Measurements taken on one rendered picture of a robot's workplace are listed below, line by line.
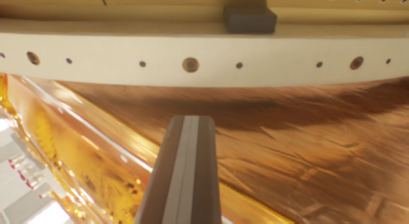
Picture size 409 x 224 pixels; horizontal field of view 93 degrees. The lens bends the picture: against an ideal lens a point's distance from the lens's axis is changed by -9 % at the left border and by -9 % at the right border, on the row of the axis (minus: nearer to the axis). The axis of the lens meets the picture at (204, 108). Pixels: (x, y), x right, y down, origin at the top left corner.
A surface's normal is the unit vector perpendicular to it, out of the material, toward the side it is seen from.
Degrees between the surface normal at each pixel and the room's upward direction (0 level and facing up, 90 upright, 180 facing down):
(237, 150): 180
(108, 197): 141
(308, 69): 90
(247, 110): 180
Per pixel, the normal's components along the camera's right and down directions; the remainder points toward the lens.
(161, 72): -0.04, 0.62
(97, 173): -0.39, -0.24
